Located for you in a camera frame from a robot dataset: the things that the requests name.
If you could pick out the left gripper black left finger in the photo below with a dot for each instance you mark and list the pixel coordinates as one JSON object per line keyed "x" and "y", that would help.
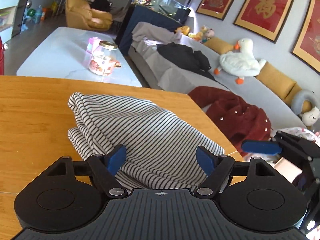
{"x": 103, "y": 171}

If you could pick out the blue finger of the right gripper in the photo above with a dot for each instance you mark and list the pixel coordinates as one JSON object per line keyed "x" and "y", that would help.
{"x": 261, "y": 147}

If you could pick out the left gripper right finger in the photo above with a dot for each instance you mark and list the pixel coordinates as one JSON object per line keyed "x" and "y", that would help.
{"x": 218, "y": 171}

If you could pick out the beige striped sweater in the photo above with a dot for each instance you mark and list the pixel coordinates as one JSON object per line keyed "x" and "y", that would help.
{"x": 160, "y": 147}

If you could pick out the red fuzzy coat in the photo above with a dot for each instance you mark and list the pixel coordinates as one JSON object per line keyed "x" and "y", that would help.
{"x": 235, "y": 118}

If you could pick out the grey neck pillow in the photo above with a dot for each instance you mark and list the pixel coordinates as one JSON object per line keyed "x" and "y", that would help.
{"x": 301, "y": 97}

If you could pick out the grey sofa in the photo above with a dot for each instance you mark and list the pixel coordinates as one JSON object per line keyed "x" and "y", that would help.
{"x": 163, "y": 74}

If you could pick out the white goose plush toy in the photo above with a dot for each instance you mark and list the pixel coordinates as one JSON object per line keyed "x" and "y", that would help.
{"x": 240, "y": 64}

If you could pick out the glass jar with gold lid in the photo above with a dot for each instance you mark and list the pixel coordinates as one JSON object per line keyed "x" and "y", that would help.
{"x": 103, "y": 58}

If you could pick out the black jacket on sofa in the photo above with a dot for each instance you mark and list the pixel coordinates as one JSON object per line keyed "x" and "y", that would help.
{"x": 185, "y": 58}

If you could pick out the yellow cushion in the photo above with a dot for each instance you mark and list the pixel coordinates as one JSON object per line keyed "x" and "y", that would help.
{"x": 218, "y": 45}

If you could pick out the beige blanket on sofa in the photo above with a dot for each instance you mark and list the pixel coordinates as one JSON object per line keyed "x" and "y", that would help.
{"x": 144, "y": 31}

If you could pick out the white marble coffee table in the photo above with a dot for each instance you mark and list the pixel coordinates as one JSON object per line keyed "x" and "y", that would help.
{"x": 63, "y": 54}

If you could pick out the small plush toys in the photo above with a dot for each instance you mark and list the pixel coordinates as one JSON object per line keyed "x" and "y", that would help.
{"x": 204, "y": 35}

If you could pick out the red calligraphy framed picture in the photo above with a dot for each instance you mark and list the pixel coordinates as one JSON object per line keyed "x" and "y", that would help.
{"x": 266, "y": 18}

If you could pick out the red barrel stool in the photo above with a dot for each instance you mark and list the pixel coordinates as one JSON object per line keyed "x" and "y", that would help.
{"x": 3, "y": 48}

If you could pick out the yellow lounge armchair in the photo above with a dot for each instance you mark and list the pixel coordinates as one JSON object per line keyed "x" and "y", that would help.
{"x": 80, "y": 15}

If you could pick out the blue water bottle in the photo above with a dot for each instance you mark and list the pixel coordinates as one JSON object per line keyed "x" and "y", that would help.
{"x": 38, "y": 15}

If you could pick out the glass fish tank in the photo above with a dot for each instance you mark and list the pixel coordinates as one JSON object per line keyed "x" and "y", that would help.
{"x": 170, "y": 8}

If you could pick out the white TV shelf unit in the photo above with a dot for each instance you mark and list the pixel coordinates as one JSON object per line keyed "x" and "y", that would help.
{"x": 9, "y": 6}

